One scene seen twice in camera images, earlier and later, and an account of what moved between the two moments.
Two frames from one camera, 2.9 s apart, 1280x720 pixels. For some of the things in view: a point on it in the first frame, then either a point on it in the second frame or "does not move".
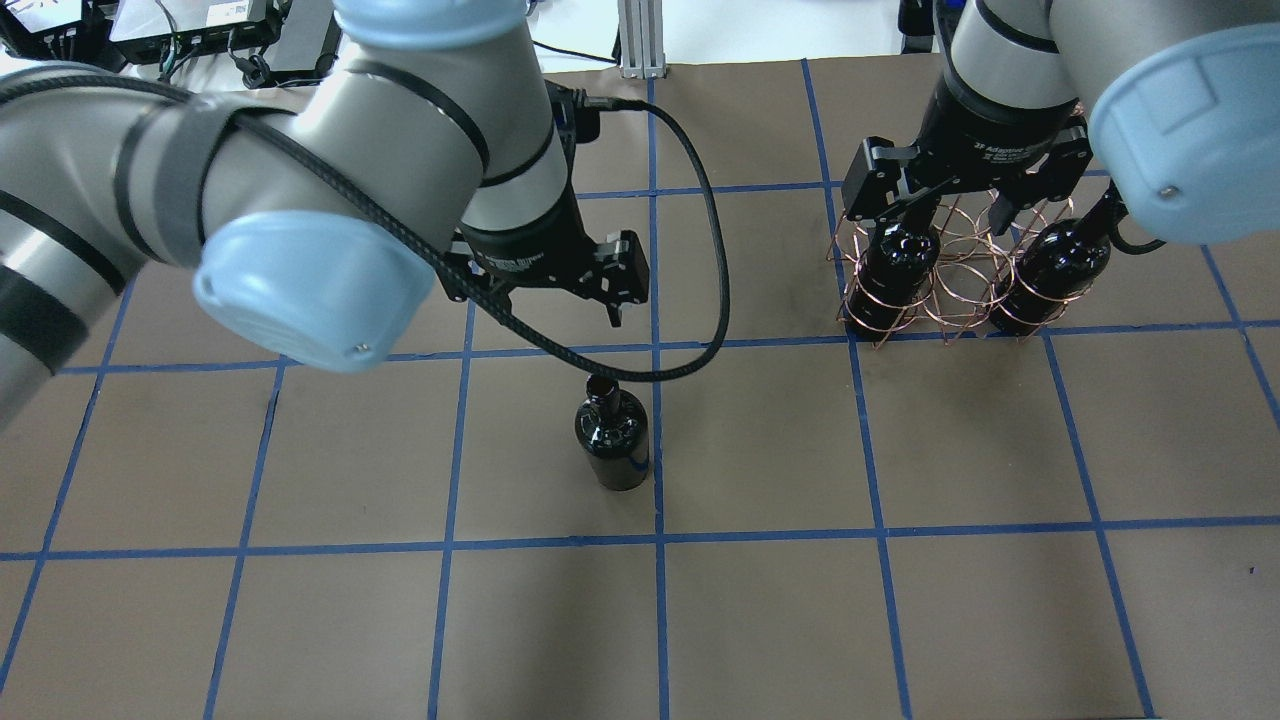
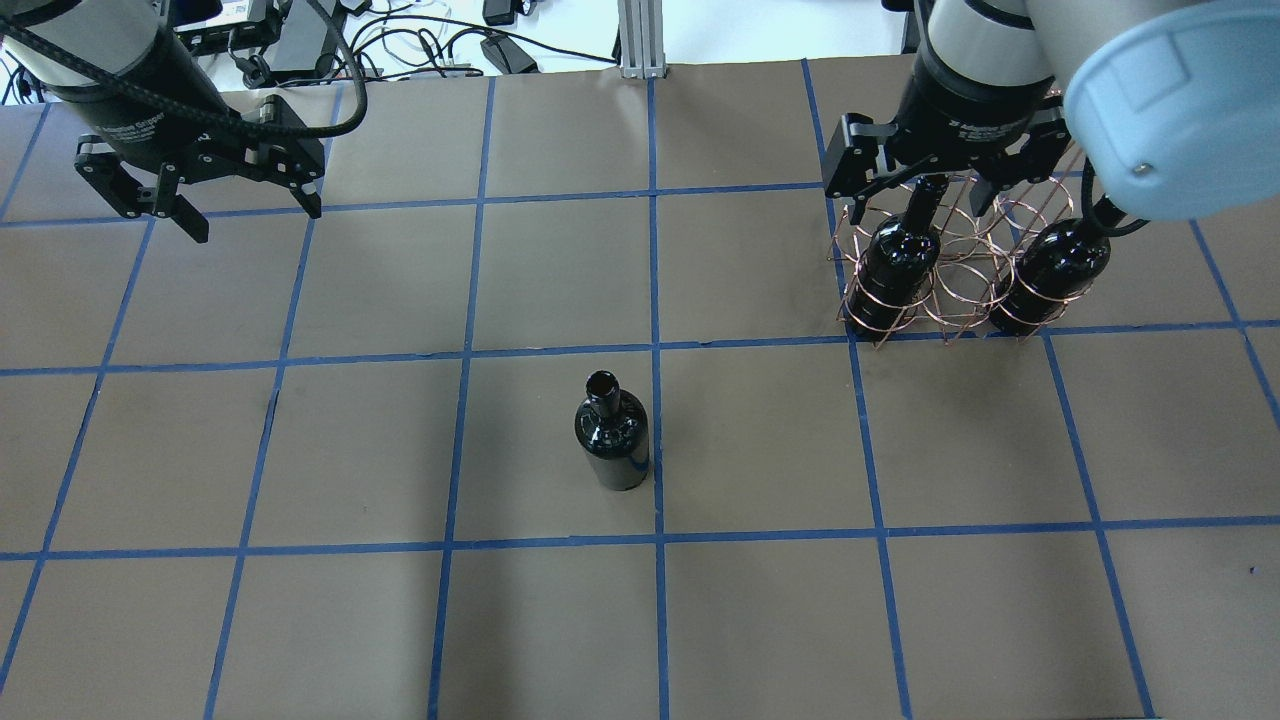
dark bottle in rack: (899, 265) does not move
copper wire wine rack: (967, 273) does not move
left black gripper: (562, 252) to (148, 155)
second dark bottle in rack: (1057, 267) does not move
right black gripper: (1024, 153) to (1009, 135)
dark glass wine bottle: (611, 427) does not move
